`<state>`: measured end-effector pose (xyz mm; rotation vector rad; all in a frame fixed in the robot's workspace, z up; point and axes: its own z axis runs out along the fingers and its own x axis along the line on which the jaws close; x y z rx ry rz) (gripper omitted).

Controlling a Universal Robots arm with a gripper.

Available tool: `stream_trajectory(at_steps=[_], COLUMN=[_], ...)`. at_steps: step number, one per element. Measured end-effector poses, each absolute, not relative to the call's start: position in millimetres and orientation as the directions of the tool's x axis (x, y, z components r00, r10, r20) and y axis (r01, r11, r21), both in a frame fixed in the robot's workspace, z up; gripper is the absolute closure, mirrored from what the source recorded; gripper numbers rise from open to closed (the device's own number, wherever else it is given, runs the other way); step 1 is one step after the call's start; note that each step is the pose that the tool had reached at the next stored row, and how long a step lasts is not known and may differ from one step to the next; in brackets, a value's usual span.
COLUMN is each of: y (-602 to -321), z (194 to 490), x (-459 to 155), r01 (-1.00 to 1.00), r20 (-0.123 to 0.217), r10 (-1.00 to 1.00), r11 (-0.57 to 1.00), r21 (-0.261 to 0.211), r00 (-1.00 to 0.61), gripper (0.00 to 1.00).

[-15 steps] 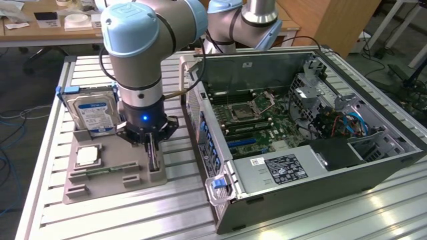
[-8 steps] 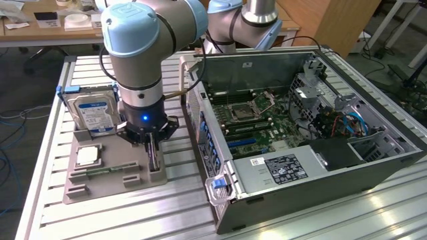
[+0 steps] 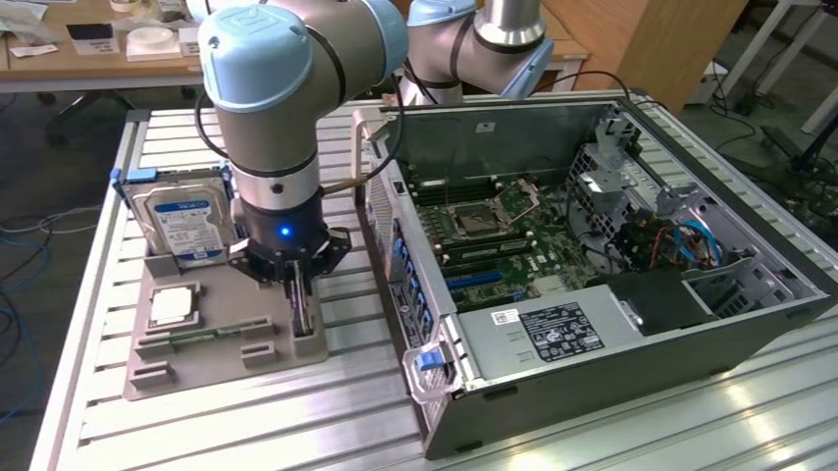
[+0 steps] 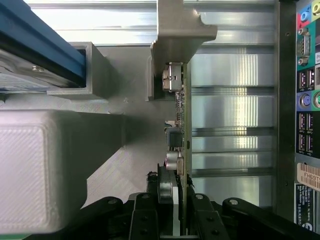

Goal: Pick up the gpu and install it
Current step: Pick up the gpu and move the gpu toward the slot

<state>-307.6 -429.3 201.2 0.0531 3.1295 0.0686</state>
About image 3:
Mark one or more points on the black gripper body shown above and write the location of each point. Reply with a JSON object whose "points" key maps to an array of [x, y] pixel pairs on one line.
{"points": [[282, 230]]}

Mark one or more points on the graphics card with metal bracket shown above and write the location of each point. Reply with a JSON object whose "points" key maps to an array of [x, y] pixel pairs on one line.
{"points": [[301, 309]]}

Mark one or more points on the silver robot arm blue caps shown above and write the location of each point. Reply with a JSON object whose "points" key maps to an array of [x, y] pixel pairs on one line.
{"points": [[289, 59]]}

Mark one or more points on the hard disk blue label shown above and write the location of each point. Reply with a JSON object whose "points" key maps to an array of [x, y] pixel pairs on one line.
{"points": [[183, 221]]}

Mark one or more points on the CPU chip silver lid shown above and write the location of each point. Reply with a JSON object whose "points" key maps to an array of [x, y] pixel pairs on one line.
{"points": [[171, 306]]}

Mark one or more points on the green RAM stick bare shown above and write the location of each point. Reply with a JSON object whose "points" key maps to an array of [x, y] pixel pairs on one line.
{"points": [[197, 336]]}

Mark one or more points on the grey parts rack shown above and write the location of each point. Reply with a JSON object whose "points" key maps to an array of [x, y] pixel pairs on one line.
{"points": [[223, 353]]}

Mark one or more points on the black expansion slot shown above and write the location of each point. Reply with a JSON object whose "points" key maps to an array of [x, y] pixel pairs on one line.
{"points": [[467, 269]]}

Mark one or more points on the CPU socket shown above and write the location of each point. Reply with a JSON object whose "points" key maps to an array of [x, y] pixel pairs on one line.
{"points": [[474, 221]]}

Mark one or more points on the blue expansion slot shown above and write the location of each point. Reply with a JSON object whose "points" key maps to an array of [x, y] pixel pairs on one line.
{"points": [[473, 281]]}

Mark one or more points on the green RAM stick white labels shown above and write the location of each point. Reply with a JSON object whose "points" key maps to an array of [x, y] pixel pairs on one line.
{"points": [[491, 250]]}

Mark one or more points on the blue disk caddy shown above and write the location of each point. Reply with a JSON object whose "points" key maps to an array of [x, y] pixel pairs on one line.
{"points": [[138, 175]]}

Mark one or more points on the blue latch tab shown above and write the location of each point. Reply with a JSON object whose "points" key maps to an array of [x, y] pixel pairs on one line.
{"points": [[430, 362]]}

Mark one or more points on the metal socket cover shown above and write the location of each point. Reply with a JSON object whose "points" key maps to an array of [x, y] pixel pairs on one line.
{"points": [[521, 196]]}

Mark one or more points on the green motherboard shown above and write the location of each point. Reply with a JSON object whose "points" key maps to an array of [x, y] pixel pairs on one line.
{"points": [[544, 255]]}

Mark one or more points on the grey power supply black label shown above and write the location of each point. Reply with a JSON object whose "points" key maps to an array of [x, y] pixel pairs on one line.
{"points": [[498, 353]]}

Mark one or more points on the white box printed label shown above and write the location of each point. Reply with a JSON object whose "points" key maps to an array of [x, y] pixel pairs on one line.
{"points": [[190, 48]]}

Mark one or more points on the black chair base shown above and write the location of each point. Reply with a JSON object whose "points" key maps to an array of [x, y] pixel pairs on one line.
{"points": [[72, 113]]}

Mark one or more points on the metal disk bay cage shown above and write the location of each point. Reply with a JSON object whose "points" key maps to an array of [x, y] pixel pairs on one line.
{"points": [[609, 196]]}

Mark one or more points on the white box with bowl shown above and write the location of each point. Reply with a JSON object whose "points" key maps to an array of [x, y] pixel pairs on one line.
{"points": [[153, 44]]}

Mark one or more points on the black and white box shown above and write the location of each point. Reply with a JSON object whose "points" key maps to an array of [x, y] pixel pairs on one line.
{"points": [[91, 39]]}

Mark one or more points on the open dark PC case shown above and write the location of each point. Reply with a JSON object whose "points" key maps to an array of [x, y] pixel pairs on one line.
{"points": [[589, 392]]}

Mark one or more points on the black plastic shroud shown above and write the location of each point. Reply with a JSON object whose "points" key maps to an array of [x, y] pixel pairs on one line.
{"points": [[654, 304]]}

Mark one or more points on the tape roll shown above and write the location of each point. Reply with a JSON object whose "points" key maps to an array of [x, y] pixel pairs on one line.
{"points": [[123, 5]]}

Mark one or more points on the white paper label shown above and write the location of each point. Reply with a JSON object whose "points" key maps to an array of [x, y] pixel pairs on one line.
{"points": [[32, 50]]}

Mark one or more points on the clear plastic bag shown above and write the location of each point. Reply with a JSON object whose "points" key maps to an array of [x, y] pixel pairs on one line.
{"points": [[26, 29]]}

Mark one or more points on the perforated metal disk bay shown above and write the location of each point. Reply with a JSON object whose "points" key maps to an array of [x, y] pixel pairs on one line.
{"points": [[740, 289]]}

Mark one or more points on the wooden cabinet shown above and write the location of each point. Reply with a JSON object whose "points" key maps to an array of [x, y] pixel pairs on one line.
{"points": [[674, 49]]}

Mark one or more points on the beige fixture bracket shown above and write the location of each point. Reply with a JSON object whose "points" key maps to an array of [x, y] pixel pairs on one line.
{"points": [[359, 147]]}

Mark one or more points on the wooden desk white frame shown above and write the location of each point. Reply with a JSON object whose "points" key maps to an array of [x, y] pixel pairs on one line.
{"points": [[98, 68]]}

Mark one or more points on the white table frame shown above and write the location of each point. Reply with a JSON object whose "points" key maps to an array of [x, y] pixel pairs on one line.
{"points": [[786, 44]]}

